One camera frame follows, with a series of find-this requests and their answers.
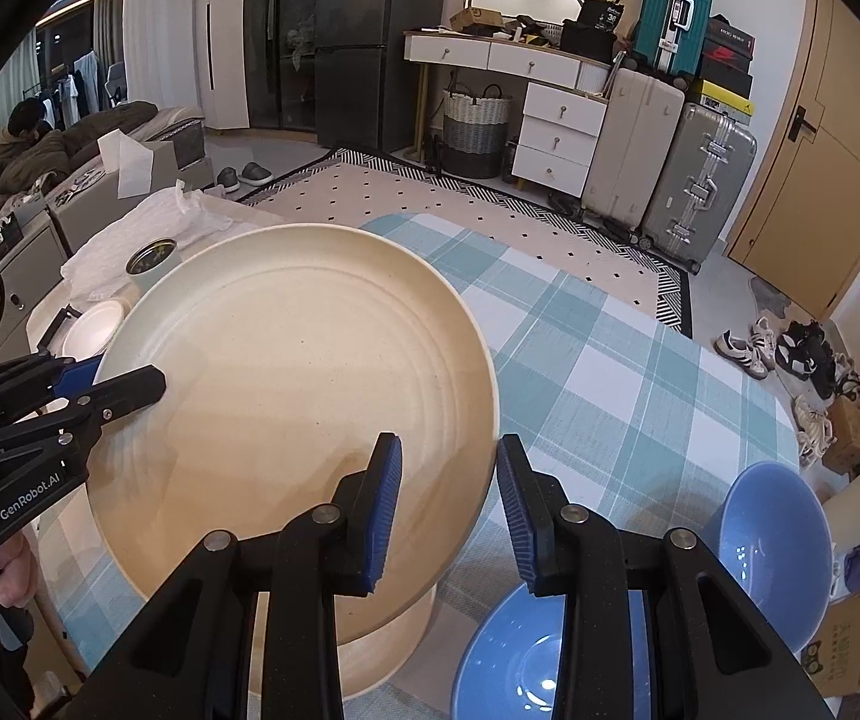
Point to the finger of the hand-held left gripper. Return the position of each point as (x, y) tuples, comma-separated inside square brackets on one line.
[(130, 388), (81, 379)]

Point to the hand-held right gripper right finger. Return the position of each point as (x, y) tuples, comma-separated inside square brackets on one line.
[(520, 517)]

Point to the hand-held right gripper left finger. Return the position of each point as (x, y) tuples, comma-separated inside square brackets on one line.
[(385, 517)]

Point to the cream round plate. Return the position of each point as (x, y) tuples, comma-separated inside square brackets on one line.
[(377, 652), (287, 360)]

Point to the blue bowl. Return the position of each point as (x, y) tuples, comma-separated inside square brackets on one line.
[(775, 540), (505, 667)]

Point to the person's left hand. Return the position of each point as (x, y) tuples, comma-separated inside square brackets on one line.
[(14, 570)]

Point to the grey side cabinet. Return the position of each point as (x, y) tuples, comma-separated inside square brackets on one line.
[(85, 210), (10, 285)]

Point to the white plastic bag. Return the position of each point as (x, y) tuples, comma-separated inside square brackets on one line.
[(175, 232)]

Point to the grey tissue box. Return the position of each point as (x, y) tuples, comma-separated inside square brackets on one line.
[(145, 165)]

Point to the grey slipper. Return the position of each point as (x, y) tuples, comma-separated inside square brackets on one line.
[(227, 180), (256, 172)]

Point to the grey sofa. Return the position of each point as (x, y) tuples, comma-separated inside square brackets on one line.
[(100, 135)]

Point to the hanging clothes rack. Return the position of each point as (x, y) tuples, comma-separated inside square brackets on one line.
[(78, 90)]

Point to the scattered loose shoes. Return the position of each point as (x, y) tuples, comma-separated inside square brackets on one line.
[(805, 360)]

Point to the grey doormat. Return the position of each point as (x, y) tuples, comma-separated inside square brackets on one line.
[(771, 294)]

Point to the small brown cardboard box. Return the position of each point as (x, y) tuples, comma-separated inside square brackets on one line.
[(847, 435)]

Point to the printed cardboard box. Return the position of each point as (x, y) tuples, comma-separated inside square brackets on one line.
[(850, 637)]

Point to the white wardrobe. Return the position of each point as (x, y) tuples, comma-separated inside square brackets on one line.
[(182, 30)]

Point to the silver suitcase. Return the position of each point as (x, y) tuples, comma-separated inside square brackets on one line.
[(700, 187)]

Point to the dark glass cabinet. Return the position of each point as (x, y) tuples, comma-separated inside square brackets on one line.
[(280, 37)]

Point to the beige suitcase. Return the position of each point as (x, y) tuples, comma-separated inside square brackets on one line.
[(629, 150)]

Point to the white drawer cabinet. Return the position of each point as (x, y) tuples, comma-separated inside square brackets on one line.
[(557, 135)]

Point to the woven laundry basket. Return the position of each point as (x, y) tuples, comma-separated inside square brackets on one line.
[(475, 135)]

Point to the dark grey refrigerator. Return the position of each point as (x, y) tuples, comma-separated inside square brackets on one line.
[(377, 45)]

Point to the white vanity desk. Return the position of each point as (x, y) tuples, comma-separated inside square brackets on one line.
[(505, 56)]

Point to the yellow shoe box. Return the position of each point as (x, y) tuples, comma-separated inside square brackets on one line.
[(722, 101)]

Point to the tan wooden door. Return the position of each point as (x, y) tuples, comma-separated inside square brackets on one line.
[(827, 165)]

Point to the black storage box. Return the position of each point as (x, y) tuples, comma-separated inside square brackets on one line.
[(587, 39)]

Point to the plain black shoe box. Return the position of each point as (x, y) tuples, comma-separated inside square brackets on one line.
[(726, 73)]

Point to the small open cardboard box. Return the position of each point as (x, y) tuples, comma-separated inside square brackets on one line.
[(475, 19)]

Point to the black paper bag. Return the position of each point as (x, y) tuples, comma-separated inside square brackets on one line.
[(602, 13)]

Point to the red and black shoe box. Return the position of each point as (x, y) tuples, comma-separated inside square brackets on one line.
[(728, 50)]

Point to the teal suitcase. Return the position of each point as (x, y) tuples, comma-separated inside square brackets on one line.
[(674, 11)]

